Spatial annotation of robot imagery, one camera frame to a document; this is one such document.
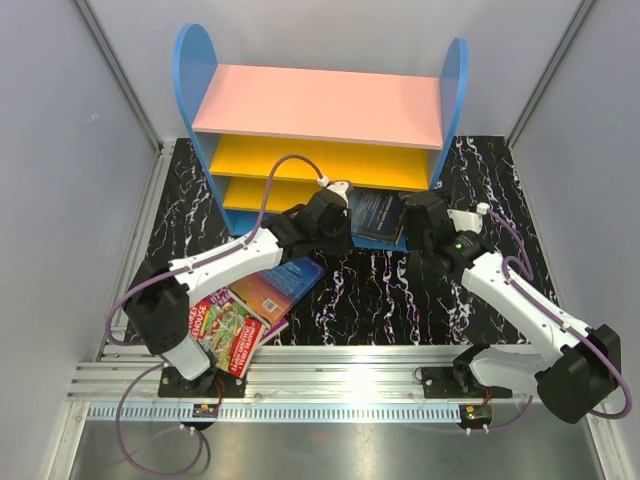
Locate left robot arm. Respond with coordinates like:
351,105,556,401
123,181,353,397

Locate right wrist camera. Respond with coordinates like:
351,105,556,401
447,202,490,234

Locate purple 117-Storey Treehouse book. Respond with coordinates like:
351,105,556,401
209,287,289,347

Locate purple cable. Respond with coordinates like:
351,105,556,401
409,204,631,436
104,153,331,474

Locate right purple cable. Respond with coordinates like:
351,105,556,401
409,204,631,436

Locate white slotted cable duct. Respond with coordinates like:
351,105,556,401
87,402,494,425

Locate blue pink yellow bookshelf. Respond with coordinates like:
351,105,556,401
173,23,469,236

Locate aluminium rail base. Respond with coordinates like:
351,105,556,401
67,344,601,406

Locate Jane Eyre blue orange book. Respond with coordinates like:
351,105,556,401
228,257,326,326

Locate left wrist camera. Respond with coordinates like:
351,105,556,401
316,176,353,205

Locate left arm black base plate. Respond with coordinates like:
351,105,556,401
158,366,246,399

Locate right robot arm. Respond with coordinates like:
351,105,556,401
404,190,634,424

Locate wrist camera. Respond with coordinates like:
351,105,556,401
316,176,353,205
447,202,490,234

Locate red Storey Treehouse book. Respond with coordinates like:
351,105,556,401
188,288,266,378

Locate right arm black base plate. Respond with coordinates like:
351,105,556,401
413,366,514,401

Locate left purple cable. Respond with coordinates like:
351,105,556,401
104,153,331,474

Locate Nineteen Eighty-Four grey-blue book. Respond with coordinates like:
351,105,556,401
349,188,405,245

